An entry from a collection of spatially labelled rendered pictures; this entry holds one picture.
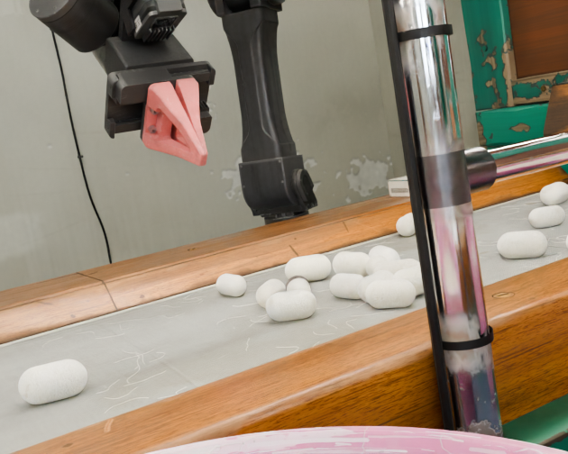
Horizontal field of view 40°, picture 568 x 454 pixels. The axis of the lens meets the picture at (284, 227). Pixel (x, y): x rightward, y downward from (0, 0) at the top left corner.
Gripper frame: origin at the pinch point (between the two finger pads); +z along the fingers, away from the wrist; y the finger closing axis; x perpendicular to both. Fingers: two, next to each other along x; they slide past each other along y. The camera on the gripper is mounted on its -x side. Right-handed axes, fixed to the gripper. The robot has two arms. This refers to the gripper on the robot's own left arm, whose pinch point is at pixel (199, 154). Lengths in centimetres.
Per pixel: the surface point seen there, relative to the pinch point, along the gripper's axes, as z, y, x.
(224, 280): 10.9, -2.5, 4.1
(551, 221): 18.6, 25.6, -1.3
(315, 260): 13.6, 4.1, 1.4
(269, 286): 16.4, -2.4, -0.8
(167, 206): -127, 69, 135
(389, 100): -131, 160, 109
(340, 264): 15.2, 5.3, 0.7
